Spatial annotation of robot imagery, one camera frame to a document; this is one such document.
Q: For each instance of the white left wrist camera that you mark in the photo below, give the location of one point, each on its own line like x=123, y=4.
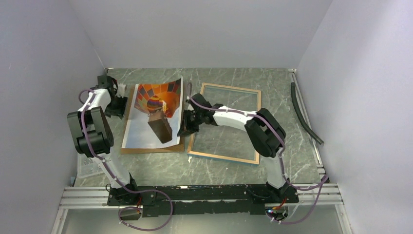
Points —
x=121, y=90

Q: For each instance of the aluminium extrusion rail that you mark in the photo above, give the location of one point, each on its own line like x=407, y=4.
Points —
x=98, y=197

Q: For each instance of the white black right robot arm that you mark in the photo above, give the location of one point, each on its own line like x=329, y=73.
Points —
x=264, y=132

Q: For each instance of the clear plastic frame sheet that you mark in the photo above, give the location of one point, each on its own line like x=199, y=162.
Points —
x=226, y=139

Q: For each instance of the clear plastic screw box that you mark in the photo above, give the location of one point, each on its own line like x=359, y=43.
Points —
x=86, y=167

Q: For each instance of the brown frame backing board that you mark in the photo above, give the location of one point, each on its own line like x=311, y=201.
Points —
x=151, y=150

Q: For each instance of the blue wooden picture frame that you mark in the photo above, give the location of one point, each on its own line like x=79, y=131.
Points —
x=226, y=156

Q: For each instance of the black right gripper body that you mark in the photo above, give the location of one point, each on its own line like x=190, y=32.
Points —
x=197, y=120

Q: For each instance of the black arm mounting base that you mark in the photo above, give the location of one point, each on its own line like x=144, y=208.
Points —
x=254, y=199

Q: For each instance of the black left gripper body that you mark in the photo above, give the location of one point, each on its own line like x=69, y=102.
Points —
x=117, y=107

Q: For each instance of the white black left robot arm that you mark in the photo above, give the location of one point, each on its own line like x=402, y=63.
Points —
x=92, y=135

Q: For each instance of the hot air balloon photo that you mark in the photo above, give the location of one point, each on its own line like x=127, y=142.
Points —
x=151, y=122

